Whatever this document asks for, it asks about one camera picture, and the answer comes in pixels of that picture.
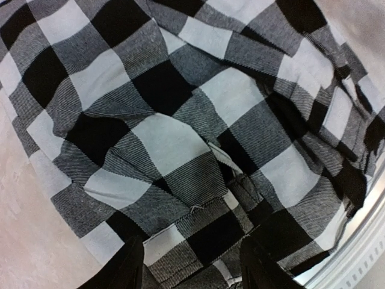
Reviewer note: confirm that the front aluminium rail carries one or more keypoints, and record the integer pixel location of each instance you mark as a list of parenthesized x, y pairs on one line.
[(356, 257)]

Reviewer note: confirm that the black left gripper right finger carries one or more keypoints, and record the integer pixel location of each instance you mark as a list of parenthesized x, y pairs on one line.
[(259, 271)]

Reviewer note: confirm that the black white checked shirt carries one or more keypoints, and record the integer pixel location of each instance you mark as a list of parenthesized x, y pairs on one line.
[(193, 125)]

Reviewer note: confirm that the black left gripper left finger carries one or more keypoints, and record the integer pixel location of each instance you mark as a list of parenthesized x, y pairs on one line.
[(123, 271)]

